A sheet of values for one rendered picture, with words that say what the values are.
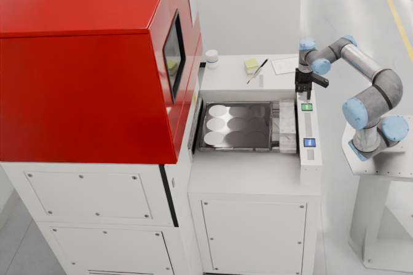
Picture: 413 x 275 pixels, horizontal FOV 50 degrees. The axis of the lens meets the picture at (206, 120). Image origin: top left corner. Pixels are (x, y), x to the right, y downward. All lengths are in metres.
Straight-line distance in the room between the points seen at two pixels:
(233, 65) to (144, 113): 1.18
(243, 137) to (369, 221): 0.94
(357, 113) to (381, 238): 1.44
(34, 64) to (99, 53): 0.24
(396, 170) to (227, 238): 0.91
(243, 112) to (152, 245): 0.84
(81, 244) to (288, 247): 1.05
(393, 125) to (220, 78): 0.98
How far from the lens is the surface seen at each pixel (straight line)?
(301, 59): 2.12
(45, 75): 1.57
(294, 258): 2.53
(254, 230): 2.33
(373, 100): 1.72
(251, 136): 2.25
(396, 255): 2.97
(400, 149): 2.35
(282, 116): 2.39
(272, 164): 2.22
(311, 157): 2.07
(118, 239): 2.20
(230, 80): 2.52
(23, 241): 3.35
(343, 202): 3.15
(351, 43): 2.04
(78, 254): 2.41
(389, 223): 2.89
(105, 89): 1.52
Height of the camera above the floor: 2.45
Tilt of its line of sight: 41 degrees down
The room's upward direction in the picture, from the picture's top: 8 degrees counter-clockwise
